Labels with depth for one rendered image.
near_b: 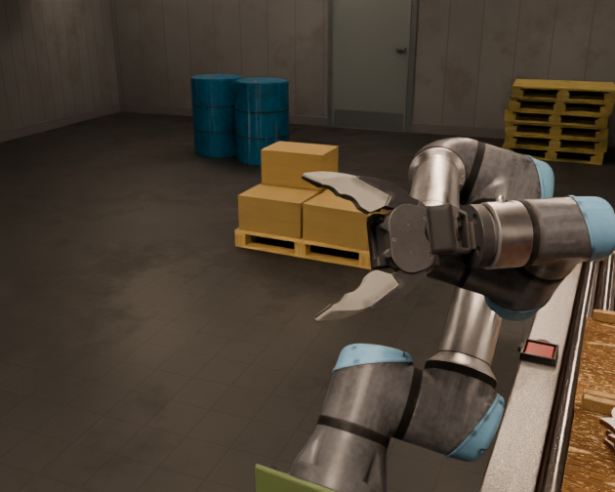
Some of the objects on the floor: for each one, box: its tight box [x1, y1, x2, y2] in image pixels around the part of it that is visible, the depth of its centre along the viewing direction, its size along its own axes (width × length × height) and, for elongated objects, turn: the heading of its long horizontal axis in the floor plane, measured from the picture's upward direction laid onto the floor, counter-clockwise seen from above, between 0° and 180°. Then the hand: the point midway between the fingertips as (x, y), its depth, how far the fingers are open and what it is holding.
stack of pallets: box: [502, 78, 615, 165], centre depth 738 cm, size 108×74×77 cm
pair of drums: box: [190, 74, 290, 166], centre depth 725 cm, size 71×118×85 cm, turn 69°
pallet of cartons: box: [234, 141, 391, 269], centre depth 475 cm, size 113×86×63 cm
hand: (307, 245), depth 69 cm, fingers open, 14 cm apart
